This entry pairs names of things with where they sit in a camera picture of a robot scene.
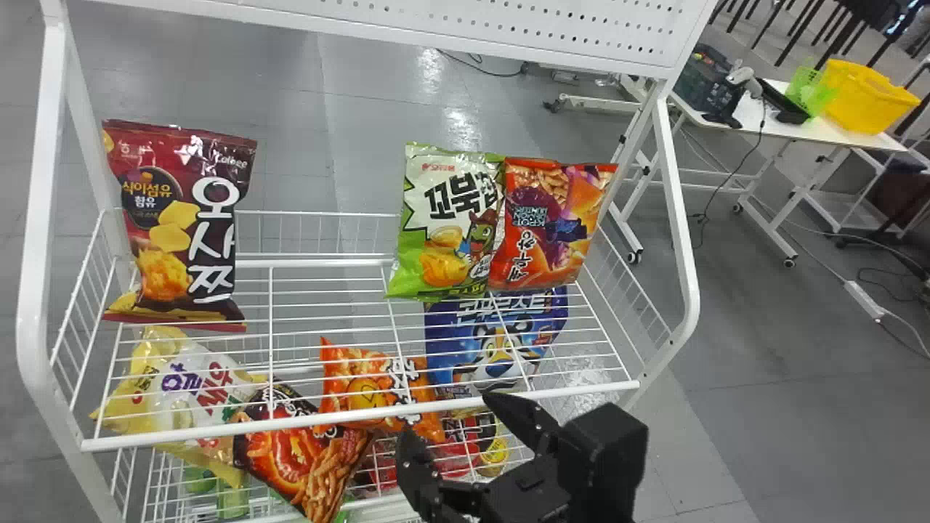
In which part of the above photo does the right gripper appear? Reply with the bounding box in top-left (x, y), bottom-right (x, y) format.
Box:
top-left (395, 392), bottom-right (576, 523)

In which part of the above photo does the red snack packet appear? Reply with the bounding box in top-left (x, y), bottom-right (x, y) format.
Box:
top-left (362, 413), bottom-right (511, 489)

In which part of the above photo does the black and orange snack packet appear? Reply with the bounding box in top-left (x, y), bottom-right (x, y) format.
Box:
top-left (230, 384), bottom-right (376, 523)

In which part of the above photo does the green snack packet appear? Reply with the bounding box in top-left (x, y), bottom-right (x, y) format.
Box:
top-left (385, 142), bottom-right (508, 302)

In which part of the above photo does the orange and purple snack packet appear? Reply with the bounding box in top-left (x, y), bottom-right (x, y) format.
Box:
top-left (488, 158), bottom-right (619, 292)

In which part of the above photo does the yellow snack packet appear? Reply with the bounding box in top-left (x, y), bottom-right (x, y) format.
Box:
top-left (90, 326), bottom-right (270, 489)

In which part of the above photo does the maroon snack packet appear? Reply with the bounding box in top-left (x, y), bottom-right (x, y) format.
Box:
top-left (100, 119), bottom-right (259, 333)

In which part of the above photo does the dark basket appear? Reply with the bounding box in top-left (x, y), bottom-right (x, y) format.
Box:
top-left (673, 44), bottom-right (737, 114)

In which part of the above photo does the hand scanner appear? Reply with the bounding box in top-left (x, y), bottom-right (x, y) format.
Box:
top-left (726, 66), bottom-right (764, 100)

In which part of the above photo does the green basket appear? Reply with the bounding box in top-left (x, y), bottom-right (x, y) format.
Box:
top-left (784, 65), bottom-right (838, 118)

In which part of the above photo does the yellow basket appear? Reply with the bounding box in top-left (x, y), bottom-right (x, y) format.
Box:
top-left (820, 59), bottom-right (923, 136)

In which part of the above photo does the blue cereal bag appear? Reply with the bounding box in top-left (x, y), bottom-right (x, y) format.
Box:
top-left (424, 286), bottom-right (570, 402)

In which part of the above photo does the black stand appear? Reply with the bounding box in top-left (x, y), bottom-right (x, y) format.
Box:
top-left (700, 108), bottom-right (743, 131)

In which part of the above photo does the white power strip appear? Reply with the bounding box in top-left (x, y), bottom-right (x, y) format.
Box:
top-left (842, 279), bottom-right (889, 322)

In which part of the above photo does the white side table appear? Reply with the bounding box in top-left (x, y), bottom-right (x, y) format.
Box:
top-left (668, 76), bottom-right (910, 269)

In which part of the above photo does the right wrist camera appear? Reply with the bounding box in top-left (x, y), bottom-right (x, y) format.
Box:
top-left (557, 402), bottom-right (650, 523)

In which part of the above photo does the white wire rack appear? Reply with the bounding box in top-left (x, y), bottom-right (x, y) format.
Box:
top-left (16, 0), bottom-right (720, 523)

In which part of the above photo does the black cable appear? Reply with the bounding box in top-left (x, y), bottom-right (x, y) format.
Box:
top-left (856, 266), bottom-right (930, 304)
top-left (689, 100), bottom-right (767, 227)
top-left (434, 48), bottom-right (530, 78)

